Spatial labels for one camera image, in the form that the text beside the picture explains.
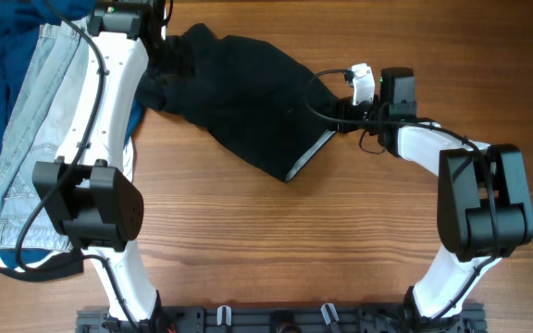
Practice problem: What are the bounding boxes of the black shorts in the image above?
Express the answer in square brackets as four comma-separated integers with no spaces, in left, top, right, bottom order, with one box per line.
[135,23,337,182]

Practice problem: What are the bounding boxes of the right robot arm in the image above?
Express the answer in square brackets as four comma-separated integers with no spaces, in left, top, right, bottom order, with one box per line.
[334,63,533,331]

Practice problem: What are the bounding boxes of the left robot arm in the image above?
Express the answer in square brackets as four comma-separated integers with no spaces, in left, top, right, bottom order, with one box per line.
[32,1,167,332]

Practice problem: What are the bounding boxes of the light blue denim jeans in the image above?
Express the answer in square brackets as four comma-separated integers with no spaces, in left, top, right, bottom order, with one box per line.
[0,23,89,251]

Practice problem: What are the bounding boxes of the black garment bottom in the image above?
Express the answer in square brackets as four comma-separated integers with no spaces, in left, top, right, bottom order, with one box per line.
[0,249,84,283]

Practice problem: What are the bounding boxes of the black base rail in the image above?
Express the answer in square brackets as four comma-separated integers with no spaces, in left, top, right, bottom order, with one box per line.
[75,303,488,333]

